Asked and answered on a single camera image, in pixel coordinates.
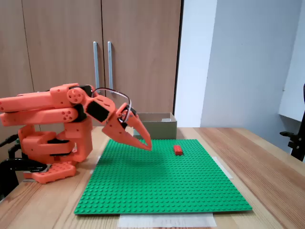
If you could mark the open cardboard box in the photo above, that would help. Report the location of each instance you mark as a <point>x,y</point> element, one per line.
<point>162,131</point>

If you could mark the red lego block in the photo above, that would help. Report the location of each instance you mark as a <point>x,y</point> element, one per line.
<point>178,150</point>

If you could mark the green lego baseplate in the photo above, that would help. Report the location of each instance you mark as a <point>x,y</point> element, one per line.
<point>155,186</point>

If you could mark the short masking tape strip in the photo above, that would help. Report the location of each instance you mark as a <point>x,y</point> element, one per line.
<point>226,170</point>
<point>93,169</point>

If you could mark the wooden cabinet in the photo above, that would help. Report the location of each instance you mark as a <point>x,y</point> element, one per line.
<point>143,59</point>

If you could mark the long masking tape strip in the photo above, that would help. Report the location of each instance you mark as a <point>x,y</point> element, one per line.
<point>166,220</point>

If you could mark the black table clamp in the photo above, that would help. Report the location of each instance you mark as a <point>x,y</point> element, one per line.
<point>14,164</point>

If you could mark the white board panel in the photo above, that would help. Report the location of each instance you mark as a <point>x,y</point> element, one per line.
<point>295,95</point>

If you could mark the black camera stand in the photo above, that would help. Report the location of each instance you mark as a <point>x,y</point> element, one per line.
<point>297,148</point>

